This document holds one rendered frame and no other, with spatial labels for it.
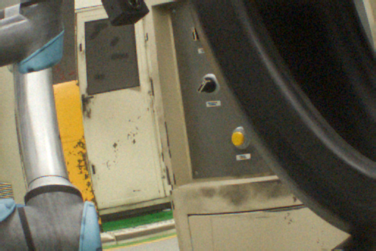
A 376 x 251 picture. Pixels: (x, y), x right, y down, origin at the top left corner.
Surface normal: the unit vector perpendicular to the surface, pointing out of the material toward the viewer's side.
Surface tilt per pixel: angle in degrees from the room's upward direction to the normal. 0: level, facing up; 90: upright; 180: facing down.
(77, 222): 55
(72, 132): 90
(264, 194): 90
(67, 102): 90
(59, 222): 60
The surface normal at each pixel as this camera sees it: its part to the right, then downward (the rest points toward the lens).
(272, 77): -0.69, 0.22
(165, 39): 0.80, -0.08
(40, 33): 0.26, 0.16
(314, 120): 0.49, -0.74
